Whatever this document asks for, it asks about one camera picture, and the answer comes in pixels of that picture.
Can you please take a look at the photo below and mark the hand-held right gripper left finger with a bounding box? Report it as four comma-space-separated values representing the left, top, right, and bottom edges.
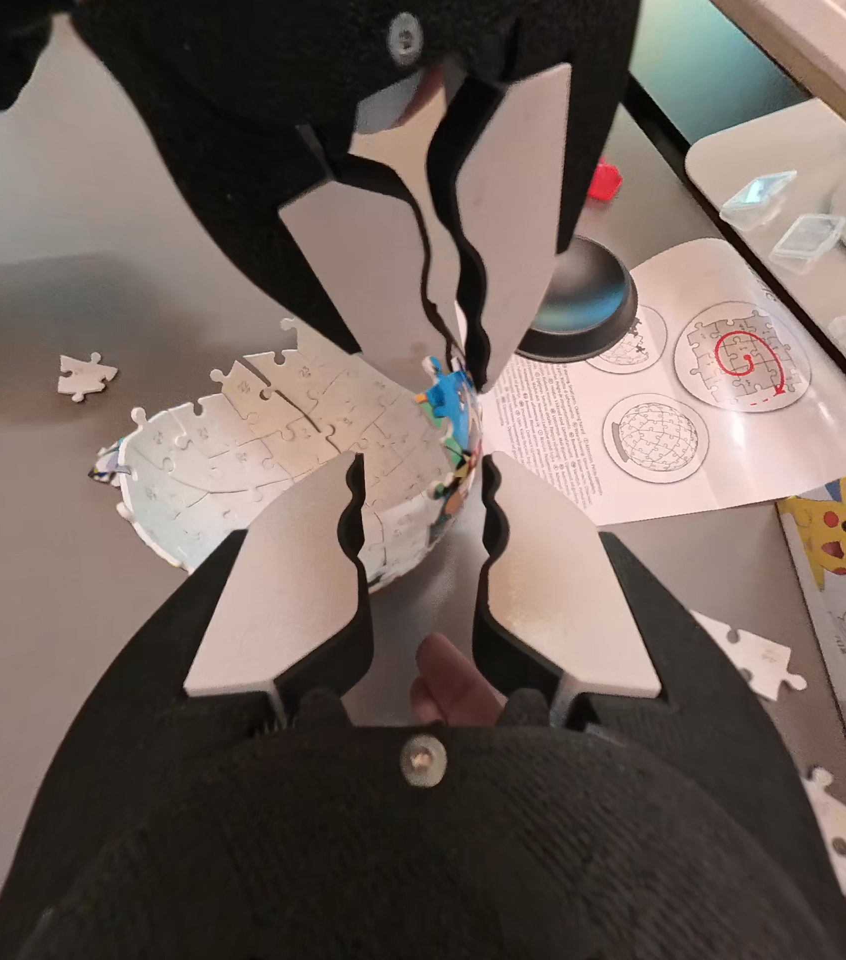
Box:
184, 452, 378, 700

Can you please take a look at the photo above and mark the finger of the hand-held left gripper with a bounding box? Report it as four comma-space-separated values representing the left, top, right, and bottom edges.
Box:
425, 62, 574, 391
278, 153, 471, 378

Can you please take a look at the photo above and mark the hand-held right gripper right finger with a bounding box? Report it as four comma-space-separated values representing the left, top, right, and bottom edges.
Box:
471, 451, 664, 700

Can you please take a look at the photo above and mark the partly built puzzle ball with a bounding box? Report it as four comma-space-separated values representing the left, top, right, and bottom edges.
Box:
96, 318, 486, 594

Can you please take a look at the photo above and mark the black round ball stand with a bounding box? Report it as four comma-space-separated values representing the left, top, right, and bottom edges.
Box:
514, 236, 638, 361

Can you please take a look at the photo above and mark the white loose puzzle piece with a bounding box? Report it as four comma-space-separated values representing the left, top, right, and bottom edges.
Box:
57, 352, 120, 404
689, 609, 808, 702
798, 765, 846, 875

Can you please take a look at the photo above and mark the blue puzzle box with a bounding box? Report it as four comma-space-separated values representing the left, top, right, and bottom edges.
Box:
775, 453, 846, 894

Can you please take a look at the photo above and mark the person's right hand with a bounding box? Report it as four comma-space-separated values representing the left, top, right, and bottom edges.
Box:
409, 632, 507, 727

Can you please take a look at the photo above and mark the small red plastic block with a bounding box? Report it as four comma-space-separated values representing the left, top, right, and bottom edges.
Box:
586, 157, 623, 202

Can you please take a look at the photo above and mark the white folded instruction leaflet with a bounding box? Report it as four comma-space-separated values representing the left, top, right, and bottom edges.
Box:
479, 238, 846, 526

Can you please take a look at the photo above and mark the white plastic tray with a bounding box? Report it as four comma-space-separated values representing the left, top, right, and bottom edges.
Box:
684, 97, 846, 417

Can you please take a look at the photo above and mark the black desk cable flap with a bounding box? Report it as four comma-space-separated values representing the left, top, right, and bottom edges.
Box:
621, 0, 814, 147

